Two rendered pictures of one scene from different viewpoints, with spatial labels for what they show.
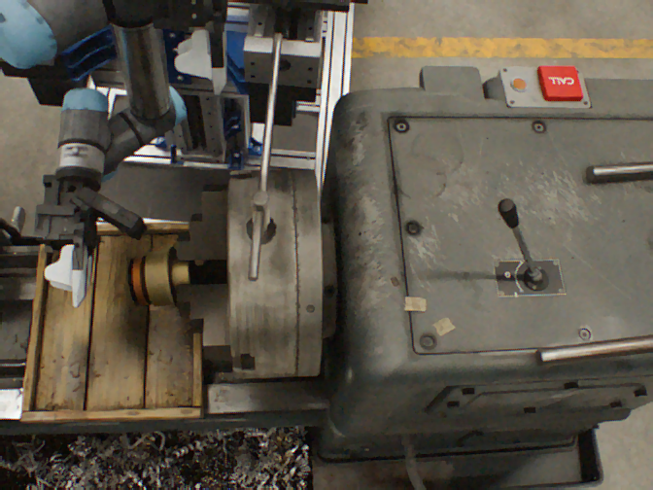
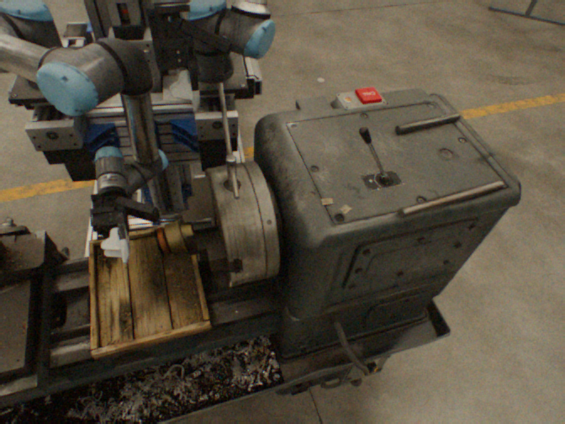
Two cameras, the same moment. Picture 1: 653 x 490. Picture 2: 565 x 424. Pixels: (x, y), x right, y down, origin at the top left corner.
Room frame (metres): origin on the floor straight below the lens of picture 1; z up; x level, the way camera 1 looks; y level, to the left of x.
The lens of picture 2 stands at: (-0.25, 0.08, 1.94)
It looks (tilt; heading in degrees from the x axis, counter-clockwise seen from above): 51 degrees down; 350
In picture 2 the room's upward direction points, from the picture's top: 7 degrees clockwise
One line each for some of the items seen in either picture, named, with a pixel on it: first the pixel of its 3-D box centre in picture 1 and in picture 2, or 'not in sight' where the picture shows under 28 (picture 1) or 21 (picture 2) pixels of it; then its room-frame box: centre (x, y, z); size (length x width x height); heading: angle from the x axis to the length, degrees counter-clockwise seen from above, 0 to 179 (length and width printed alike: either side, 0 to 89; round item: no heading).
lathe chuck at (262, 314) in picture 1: (262, 273); (233, 224); (0.39, 0.09, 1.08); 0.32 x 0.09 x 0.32; 12
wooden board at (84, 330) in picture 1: (119, 318); (147, 283); (0.34, 0.34, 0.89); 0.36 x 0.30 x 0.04; 12
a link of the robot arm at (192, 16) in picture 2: not in sight; (209, 22); (0.98, 0.15, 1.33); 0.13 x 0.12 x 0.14; 59
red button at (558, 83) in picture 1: (559, 84); (367, 96); (0.71, -0.31, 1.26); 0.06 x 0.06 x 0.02; 12
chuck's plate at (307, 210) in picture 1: (303, 272); (256, 219); (0.41, 0.03, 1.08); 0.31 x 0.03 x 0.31; 12
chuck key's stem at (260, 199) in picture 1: (260, 219); (231, 176); (0.39, 0.09, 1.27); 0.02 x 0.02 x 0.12; 6
